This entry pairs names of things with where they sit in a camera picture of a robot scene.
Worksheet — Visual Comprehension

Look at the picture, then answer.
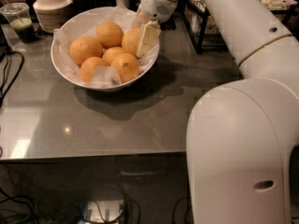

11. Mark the black wire rack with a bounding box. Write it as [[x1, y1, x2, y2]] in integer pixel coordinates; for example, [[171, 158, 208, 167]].
[[180, 0, 299, 54]]

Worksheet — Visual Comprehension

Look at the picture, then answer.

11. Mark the stack of paper bowls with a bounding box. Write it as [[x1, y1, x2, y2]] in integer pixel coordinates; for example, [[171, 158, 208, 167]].
[[33, 0, 72, 34]]

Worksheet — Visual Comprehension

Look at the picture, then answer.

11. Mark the small orange in middle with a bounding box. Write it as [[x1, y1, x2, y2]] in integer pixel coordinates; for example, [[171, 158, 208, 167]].
[[102, 47, 124, 63]]

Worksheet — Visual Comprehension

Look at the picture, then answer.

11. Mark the black cable at left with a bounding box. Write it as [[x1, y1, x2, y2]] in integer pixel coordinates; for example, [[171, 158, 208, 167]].
[[0, 45, 26, 109]]

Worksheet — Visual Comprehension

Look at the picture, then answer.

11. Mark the white paper bowl liner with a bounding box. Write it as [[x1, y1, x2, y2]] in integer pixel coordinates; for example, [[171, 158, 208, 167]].
[[53, 4, 159, 89]]

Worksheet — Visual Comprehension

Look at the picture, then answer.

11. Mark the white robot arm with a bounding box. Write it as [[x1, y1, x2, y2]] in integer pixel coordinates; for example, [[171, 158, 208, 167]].
[[186, 0, 299, 224]]

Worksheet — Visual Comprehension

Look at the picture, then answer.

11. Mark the plastic cup with green drink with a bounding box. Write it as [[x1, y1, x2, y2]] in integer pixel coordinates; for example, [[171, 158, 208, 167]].
[[0, 3, 37, 43]]

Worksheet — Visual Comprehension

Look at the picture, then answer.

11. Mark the white ceramic bowl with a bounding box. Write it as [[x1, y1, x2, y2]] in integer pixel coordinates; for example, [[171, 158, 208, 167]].
[[50, 6, 161, 93]]

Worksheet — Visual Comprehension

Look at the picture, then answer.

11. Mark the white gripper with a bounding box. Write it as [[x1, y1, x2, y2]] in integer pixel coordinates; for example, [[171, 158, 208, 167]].
[[131, 0, 178, 58]]

